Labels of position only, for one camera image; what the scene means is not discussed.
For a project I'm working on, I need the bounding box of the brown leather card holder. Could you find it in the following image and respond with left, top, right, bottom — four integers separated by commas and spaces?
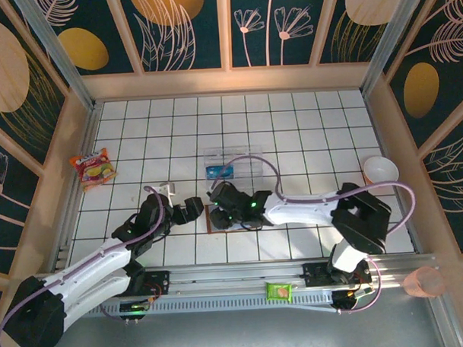
204, 202, 257, 235

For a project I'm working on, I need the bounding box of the clear plastic box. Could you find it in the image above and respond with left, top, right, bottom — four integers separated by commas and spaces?
202, 144, 265, 185

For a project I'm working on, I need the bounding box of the red snack packet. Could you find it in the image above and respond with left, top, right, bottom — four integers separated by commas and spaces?
68, 147, 119, 193

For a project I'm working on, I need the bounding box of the green snack packet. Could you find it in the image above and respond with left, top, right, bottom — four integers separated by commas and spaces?
264, 280, 293, 304

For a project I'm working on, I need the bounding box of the left controller board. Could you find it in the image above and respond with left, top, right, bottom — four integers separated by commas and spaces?
119, 300, 151, 323

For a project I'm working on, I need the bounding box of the controller board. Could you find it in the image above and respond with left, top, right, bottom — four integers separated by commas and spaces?
331, 285, 376, 315
119, 300, 151, 323

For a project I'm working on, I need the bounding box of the right controller board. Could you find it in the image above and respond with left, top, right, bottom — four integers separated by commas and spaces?
331, 285, 376, 315

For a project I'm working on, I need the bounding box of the white bowl with orange rim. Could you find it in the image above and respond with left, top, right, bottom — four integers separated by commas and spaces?
363, 154, 400, 188

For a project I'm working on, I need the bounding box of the pink plastic cup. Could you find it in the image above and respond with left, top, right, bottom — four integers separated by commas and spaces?
402, 265, 446, 300

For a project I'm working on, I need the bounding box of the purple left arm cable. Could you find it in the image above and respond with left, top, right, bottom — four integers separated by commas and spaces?
0, 185, 173, 347

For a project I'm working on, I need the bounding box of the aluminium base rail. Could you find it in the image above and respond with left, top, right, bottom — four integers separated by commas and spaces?
36, 254, 438, 303

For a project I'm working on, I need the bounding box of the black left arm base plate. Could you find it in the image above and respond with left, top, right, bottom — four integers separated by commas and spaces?
116, 269, 172, 299

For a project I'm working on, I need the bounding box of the grey slotted cable duct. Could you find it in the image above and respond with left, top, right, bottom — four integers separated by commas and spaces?
87, 291, 336, 317

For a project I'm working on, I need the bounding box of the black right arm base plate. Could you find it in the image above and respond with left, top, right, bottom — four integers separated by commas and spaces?
302, 259, 373, 290

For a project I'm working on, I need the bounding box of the aluminium frame post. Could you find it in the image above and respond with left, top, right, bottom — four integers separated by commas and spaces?
11, 0, 97, 113
357, 0, 441, 97

